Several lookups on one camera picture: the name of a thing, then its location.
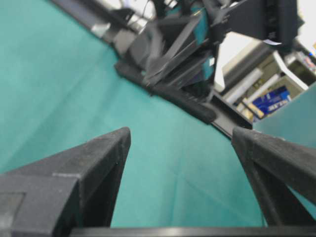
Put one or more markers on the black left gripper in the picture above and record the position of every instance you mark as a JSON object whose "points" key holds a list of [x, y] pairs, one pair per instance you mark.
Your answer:
{"points": [[247, 22]]}

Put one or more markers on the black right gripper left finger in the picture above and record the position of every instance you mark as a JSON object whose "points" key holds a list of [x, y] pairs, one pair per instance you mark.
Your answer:
{"points": [[77, 187]]}

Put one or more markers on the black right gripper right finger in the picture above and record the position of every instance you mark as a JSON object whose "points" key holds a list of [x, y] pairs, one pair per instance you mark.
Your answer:
{"points": [[276, 169]]}

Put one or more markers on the green backdrop board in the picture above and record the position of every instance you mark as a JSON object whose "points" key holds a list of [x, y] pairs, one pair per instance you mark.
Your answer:
{"points": [[295, 124]]}

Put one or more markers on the blue cardboard box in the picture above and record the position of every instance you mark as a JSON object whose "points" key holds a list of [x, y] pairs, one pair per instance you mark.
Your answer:
{"points": [[272, 101]]}

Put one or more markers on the green table cloth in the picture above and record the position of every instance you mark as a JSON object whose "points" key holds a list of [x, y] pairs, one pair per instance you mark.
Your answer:
{"points": [[59, 89]]}

